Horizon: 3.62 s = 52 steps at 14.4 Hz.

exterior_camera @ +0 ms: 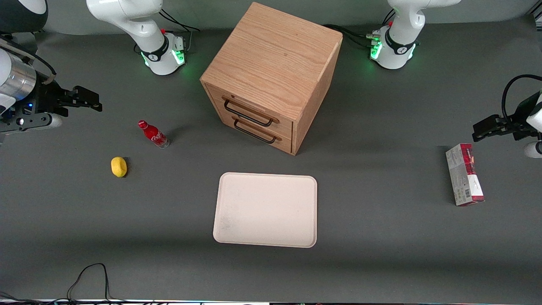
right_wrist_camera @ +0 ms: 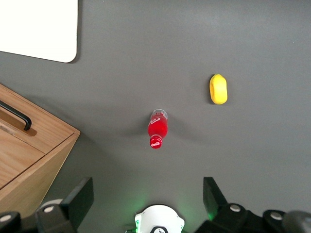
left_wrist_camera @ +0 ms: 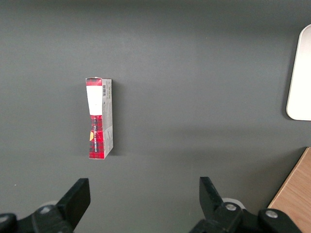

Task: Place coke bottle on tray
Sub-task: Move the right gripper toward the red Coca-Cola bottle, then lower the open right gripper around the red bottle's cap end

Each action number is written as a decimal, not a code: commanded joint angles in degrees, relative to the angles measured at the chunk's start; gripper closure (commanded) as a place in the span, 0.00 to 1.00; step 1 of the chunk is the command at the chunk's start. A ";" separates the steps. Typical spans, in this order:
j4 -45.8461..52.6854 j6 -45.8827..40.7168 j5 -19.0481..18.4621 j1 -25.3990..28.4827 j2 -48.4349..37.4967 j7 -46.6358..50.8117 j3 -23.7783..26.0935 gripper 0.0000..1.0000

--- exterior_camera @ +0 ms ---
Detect red grey carton box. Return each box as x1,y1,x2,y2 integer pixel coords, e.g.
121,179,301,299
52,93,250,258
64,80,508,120
445,143,485,207

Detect yellow lemon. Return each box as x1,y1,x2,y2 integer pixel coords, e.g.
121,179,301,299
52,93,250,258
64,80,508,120
111,157,127,178

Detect thin black looped cable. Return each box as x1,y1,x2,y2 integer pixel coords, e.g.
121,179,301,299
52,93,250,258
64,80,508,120
66,263,127,304

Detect beige rectangular tray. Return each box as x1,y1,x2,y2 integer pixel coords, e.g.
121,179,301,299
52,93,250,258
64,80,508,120
213,172,318,248

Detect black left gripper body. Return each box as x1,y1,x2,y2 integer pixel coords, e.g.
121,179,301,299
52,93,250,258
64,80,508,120
506,94,539,141

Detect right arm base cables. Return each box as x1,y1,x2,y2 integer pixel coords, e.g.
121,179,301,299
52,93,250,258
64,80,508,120
159,8,200,53

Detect wooden drawer front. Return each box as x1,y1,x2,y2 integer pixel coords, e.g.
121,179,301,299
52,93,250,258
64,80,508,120
220,111,293,154
205,84,294,135

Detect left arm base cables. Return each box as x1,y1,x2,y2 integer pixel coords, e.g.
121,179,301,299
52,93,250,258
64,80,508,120
323,8,396,48

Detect wooden drawer cabinet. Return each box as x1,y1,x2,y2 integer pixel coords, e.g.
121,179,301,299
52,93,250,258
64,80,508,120
200,2,343,156

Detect red coke bottle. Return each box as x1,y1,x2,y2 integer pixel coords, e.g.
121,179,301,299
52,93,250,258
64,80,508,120
138,120,170,149

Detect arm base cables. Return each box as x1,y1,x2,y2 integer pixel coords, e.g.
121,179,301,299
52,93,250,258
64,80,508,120
323,8,396,48
159,8,200,53

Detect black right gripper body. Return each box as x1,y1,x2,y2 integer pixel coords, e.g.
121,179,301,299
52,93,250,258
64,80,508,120
13,76,73,124

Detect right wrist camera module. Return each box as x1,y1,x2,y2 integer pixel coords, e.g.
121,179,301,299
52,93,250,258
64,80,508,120
0,111,63,136

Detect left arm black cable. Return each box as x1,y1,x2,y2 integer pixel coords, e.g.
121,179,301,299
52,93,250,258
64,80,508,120
501,75,542,120

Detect black metal drawer handle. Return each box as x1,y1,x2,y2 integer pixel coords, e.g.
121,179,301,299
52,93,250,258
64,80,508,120
223,98,275,127
234,119,278,144

